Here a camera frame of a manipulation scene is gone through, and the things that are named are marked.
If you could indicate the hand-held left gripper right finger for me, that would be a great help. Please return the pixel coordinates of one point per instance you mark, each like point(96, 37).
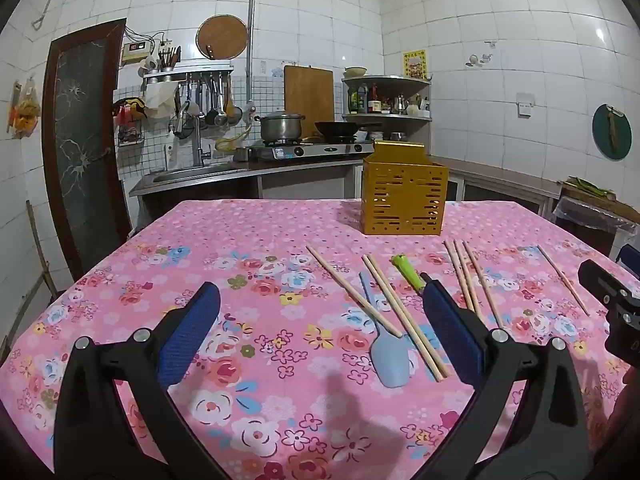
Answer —
point(452, 332)

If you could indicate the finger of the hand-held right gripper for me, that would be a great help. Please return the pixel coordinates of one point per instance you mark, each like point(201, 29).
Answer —
point(600, 277)

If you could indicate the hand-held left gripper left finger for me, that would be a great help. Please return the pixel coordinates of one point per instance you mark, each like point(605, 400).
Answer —
point(185, 332)

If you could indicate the wooden chopstick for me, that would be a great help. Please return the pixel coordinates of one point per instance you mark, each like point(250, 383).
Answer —
point(350, 290)
point(394, 310)
point(465, 270)
point(476, 270)
point(456, 270)
point(562, 280)

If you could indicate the pair wooden chopsticks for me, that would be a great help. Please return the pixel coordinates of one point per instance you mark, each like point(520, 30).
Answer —
point(404, 310)

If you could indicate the light blue silicone spatula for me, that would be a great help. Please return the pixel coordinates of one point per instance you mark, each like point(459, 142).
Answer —
point(390, 360)

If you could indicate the yellow perforated utensil holder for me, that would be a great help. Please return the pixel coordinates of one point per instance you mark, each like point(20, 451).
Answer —
point(400, 195)

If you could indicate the row of hanging kitchen utensils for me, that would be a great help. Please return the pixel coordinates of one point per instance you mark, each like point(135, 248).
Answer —
point(215, 105)

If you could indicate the plastic covered side table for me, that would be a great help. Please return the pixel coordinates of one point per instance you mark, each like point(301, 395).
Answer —
point(585, 217)

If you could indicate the thick wooden chopping block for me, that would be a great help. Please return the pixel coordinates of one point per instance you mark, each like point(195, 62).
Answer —
point(595, 197)

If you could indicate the pink floral tablecloth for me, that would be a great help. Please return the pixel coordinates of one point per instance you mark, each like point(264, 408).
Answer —
point(280, 230)

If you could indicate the green round board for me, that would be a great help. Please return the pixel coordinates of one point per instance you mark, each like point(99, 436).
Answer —
point(602, 135)

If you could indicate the kitchen counter with cabinets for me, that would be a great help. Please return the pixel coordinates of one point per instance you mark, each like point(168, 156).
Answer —
point(495, 175)

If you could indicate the steel sink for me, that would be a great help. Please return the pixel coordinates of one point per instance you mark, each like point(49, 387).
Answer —
point(190, 176)

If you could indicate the wooden stick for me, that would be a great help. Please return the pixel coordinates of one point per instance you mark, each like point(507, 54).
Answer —
point(40, 250)

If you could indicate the steel faucet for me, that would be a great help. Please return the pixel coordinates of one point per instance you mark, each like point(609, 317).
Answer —
point(199, 145)

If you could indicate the brown door with frosted glass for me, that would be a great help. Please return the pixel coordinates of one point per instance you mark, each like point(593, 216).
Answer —
point(85, 160)

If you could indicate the steel gas stove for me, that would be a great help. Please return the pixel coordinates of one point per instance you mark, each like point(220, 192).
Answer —
point(310, 151)

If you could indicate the steel pot with lid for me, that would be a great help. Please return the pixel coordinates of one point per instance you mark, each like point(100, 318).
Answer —
point(279, 127)

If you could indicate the yellow and red hanging item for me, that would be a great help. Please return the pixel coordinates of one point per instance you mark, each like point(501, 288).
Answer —
point(129, 109)

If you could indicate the black wok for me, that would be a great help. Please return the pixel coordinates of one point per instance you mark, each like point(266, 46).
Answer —
point(337, 129)

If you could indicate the steel kettle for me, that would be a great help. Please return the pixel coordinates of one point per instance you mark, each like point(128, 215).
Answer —
point(398, 105)

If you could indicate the white hanging cloth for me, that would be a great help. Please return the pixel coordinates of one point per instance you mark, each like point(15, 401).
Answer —
point(160, 100)

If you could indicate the green bottle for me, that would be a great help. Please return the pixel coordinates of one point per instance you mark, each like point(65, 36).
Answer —
point(353, 101)

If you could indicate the steel corner shelf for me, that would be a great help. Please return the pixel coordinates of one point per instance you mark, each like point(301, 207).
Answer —
point(387, 80)

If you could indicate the wooden cutting board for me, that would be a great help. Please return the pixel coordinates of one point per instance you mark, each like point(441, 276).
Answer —
point(307, 95)

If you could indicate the orange hanging bag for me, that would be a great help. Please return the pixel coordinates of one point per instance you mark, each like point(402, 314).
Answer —
point(26, 112)

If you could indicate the steel chopstick cup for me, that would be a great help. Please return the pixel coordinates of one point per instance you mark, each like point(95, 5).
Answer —
point(169, 59)

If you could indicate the pale bowl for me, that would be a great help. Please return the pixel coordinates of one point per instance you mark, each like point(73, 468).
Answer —
point(355, 71)

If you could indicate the white electrical box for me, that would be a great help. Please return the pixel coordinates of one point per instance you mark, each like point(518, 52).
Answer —
point(136, 53)

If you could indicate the round bamboo tray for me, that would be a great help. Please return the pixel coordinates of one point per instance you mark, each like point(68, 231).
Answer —
point(222, 35)

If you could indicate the white vertical pipe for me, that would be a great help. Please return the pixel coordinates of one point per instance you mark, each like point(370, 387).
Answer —
point(251, 35)

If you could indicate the white wall socket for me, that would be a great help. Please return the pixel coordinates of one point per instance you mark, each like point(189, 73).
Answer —
point(525, 106)

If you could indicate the steel wall rack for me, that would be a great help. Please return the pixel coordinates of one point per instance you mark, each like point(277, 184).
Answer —
point(187, 67)

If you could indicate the yellow wall poster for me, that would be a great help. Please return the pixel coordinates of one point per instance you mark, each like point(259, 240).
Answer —
point(414, 64)

